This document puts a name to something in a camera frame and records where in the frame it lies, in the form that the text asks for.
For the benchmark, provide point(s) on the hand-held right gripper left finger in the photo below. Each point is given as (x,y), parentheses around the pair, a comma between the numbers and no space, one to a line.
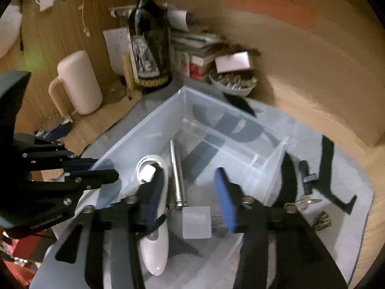
(153,192)

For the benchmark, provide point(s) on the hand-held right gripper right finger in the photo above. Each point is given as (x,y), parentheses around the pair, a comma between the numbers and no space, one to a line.
(225,198)

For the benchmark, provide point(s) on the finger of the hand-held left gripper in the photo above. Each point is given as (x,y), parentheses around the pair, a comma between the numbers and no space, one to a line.
(96,179)
(78,165)

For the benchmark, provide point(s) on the silver metal rod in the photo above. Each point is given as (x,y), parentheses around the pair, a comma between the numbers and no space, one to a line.
(177,174)

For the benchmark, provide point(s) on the white travel plug adapter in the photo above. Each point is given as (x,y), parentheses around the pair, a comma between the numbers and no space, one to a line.
(195,221)

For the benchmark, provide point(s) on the white handheld fabric shaver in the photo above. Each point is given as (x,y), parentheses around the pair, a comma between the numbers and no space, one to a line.
(156,253)

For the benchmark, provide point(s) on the clear plastic storage box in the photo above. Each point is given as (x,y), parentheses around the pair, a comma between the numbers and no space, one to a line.
(210,138)

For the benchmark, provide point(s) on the blue object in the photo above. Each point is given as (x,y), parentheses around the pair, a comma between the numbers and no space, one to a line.
(58,132)

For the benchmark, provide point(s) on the red cloth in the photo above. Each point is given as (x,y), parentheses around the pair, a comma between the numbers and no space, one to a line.
(18,265)

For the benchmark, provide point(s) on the pale pink mug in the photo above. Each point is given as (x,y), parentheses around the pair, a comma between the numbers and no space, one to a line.
(81,84)

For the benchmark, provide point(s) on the bunch of keys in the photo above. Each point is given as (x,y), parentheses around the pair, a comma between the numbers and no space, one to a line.
(306,202)

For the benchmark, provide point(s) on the black clip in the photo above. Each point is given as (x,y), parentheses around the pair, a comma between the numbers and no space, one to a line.
(306,176)

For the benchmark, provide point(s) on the white bowl of small items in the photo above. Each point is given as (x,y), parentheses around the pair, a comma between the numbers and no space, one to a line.
(233,85)

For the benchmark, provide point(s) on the white note paper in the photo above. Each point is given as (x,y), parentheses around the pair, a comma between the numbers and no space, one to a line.
(115,48)

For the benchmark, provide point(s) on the grey mat with black letters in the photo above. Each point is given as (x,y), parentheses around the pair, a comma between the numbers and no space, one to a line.
(346,171)

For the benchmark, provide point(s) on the small white box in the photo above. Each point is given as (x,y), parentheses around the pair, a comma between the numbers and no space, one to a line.
(233,61)

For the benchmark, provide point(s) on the stack of books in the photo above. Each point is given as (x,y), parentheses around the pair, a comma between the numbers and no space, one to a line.
(195,54)

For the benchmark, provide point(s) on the dark wine bottle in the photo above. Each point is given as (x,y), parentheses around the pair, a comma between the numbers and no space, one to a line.
(150,36)

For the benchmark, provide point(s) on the rolled white paper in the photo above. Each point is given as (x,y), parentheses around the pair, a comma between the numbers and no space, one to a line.
(179,19)

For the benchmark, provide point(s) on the orange sticky note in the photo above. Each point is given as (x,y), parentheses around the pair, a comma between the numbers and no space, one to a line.
(270,9)

